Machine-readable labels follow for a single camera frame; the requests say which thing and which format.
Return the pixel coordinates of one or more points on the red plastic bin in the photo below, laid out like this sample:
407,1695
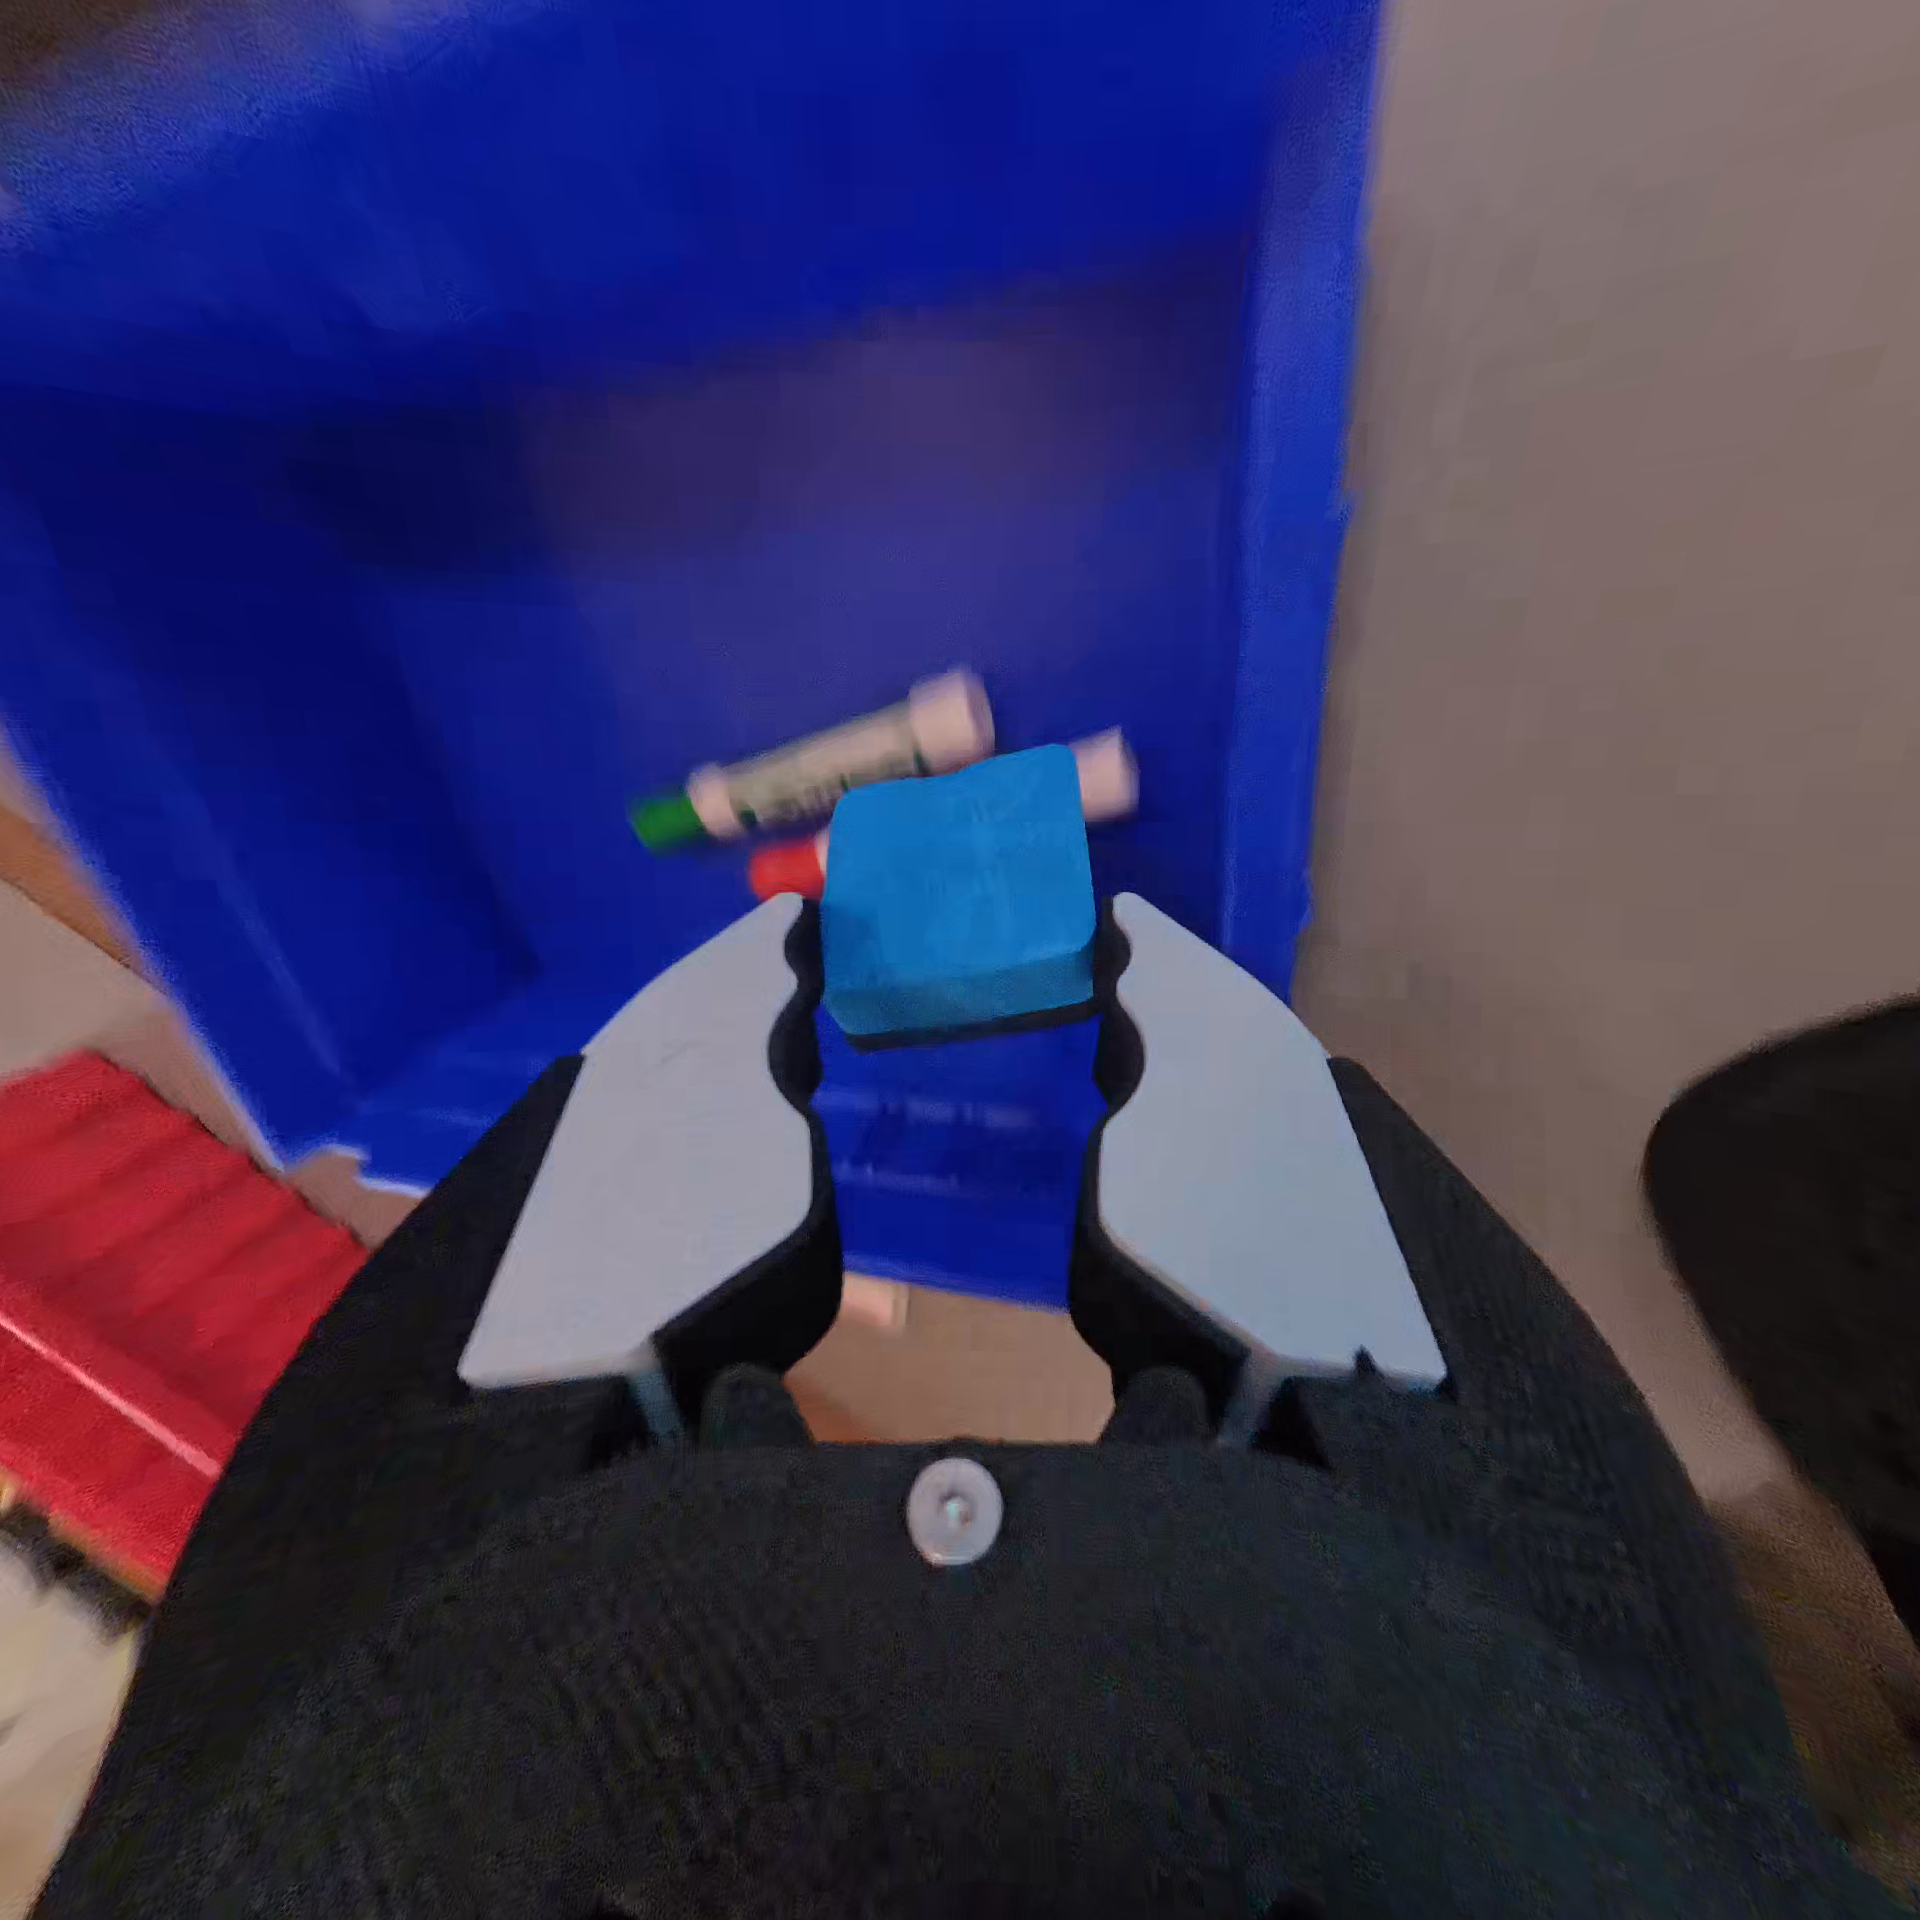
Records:
150,1290

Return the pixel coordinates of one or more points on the blue whiteboard eraser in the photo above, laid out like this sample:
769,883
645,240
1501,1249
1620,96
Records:
953,887

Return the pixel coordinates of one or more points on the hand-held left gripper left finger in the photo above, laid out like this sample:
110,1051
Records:
645,1201

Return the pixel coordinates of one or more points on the green marker cap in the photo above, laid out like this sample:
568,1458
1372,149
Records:
665,819

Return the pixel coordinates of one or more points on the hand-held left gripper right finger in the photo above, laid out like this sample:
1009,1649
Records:
1276,1201

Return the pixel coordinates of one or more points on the green dry-erase marker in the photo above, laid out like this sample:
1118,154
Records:
827,770

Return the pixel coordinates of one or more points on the blue plastic bin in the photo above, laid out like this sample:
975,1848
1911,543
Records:
603,389

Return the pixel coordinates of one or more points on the red dry-erase marker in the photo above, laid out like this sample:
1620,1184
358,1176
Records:
1099,776

